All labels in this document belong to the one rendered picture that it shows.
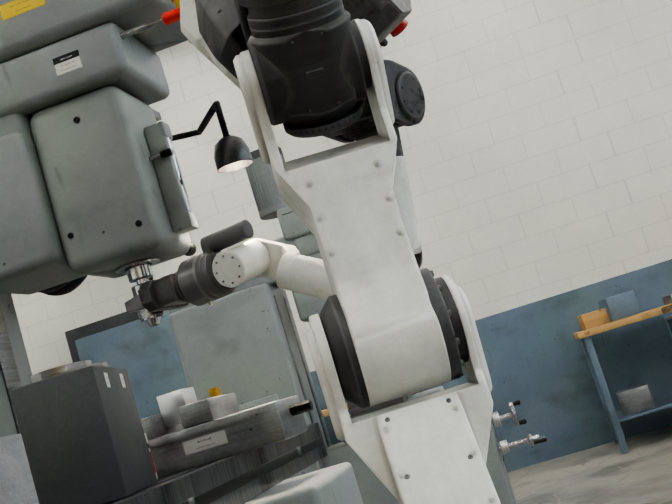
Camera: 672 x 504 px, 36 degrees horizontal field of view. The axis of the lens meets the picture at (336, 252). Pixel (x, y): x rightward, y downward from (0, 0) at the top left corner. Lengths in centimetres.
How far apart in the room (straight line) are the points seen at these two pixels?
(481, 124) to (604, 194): 112
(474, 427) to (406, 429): 8
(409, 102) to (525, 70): 692
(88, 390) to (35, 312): 791
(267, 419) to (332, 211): 66
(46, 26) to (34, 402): 78
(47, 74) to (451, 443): 110
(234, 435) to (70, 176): 56
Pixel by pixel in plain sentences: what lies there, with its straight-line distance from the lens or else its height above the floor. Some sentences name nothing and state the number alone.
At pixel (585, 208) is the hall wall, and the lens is 841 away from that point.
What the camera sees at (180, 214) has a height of 137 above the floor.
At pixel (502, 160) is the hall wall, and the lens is 846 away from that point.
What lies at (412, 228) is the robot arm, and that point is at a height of 119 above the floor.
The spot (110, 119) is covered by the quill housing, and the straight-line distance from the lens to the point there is 194.
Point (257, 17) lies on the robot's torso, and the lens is 127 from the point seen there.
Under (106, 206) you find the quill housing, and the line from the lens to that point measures 192.
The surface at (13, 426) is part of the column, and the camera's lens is 220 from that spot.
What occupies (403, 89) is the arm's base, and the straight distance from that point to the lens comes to 169.
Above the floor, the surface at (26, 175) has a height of 151.
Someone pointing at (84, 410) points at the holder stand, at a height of 105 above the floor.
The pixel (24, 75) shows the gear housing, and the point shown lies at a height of 169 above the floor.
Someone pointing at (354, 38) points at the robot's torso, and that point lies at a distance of 129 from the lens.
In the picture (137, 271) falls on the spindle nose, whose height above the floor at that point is 129.
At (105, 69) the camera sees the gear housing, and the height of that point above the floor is 164.
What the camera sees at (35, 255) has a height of 136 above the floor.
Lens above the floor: 97
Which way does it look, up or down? 7 degrees up
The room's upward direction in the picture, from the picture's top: 17 degrees counter-clockwise
